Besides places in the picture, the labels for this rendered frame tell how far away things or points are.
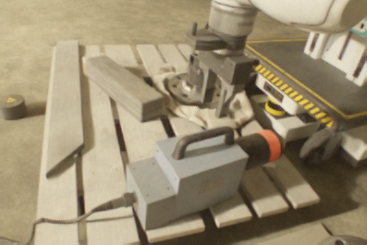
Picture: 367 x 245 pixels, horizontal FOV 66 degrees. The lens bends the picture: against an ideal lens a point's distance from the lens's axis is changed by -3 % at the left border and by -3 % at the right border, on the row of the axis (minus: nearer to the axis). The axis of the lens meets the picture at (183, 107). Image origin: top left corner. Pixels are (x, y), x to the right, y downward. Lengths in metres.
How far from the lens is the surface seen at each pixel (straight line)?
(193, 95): 1.19
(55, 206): 0.85
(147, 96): 1.08
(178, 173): 0.69
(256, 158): 0.86
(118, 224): 0.80
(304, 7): 0.41
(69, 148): 0.97
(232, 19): 0.55
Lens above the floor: 0.81
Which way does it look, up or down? 34 degrees down
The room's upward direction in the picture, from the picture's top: 8 degrees clockwise
